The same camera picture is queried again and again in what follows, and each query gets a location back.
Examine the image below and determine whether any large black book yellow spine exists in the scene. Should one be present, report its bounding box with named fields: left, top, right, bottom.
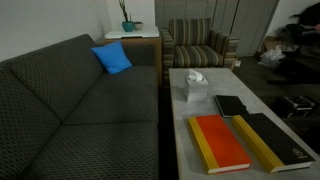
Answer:
left=231, top=113, right=315, bottom=173

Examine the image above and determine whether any orange book yellow spine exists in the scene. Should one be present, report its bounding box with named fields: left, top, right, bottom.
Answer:
left=188, top=114, right=252, bottom=174

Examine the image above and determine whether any grey tissue box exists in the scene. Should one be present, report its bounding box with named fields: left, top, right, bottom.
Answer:
left=184, top=69, right=208, bottom=102

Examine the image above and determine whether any striped armchair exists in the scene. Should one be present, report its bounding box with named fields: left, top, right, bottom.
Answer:
left=160, top=18, right=239, bottom=86

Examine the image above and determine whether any blue throw pillow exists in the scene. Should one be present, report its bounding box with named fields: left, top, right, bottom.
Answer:
left=92, top=41, right=132, bottom=74

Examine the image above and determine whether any small white bowl pot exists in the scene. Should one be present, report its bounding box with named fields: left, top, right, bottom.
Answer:
left=134, top=21, right=144, bottom=30

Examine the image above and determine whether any teal plant pot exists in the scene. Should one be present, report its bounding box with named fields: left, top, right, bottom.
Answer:
left=122, top=21, right=134, bottom=32

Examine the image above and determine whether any small black notebook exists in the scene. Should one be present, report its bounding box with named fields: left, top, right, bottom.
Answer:
left=214, top=95, right=248, bottom=117

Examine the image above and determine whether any grey coffee table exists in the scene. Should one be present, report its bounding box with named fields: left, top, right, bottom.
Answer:
left=169, top=68, right=320, bottom=180

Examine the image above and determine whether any dark grey fabric sofa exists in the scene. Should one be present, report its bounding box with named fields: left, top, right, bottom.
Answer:
left=0, top=34, right=159, bottom=180

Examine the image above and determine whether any white plastic bag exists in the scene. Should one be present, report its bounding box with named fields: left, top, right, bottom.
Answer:
left=259, top=45, right=286, bottom=69

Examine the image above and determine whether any cardboard box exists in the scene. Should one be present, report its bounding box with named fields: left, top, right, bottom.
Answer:
left=261, top=36, right=283, bottom=53

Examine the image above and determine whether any black device on floor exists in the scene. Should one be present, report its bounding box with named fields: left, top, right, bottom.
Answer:
left=272, top=96, right=319, bottom=118

